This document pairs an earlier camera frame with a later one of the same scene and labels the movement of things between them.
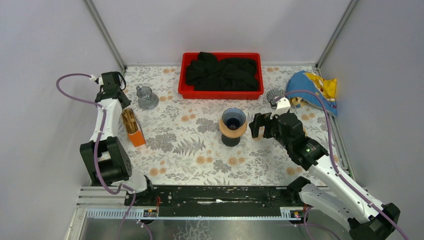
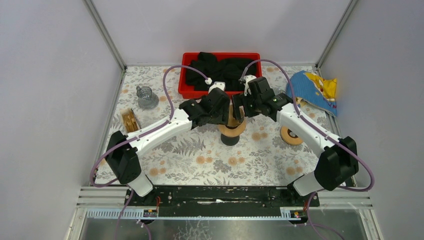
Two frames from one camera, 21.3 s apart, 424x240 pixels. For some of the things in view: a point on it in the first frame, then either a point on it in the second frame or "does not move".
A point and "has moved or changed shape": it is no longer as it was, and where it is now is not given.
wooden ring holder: (232, 133) does not move
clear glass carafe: (147, 99) does not move
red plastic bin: (188, 91) does not move
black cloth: (210, 72) does not move
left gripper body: (110, 96) -> (220, 110)
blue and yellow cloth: (325, 88) does not move
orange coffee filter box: (137, 138) has moved or changed shape
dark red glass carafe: (230, 141) does not move
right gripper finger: (260, 120) -> (238, 100)
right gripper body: (282, 140) -> (251, 108)
